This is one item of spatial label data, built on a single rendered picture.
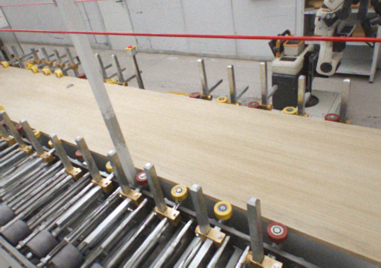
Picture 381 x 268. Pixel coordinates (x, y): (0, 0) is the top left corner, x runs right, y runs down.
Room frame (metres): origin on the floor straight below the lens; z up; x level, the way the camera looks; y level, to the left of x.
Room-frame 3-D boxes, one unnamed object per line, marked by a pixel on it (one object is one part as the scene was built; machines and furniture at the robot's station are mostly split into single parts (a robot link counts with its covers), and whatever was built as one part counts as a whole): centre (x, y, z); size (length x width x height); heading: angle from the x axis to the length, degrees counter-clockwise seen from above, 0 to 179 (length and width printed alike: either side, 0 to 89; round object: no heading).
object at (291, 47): (2.70, -1.16, 0.87); 0.23 x 0.15 x 0.11; 138
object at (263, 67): (1.79, -0.56, 0.94); 0.04 x 0.04 x 0.48; 49
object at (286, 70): (2.68, -1.18, 0.59); 0.55 x 0.34 x 0.83; 138
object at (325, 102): (2.62, -1.25, 0.16); 0.67 x 0.64 x 0.25; 48
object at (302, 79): (1.62, -0.75, 0.86); 0.04 x 0.04 x 0.48; 49
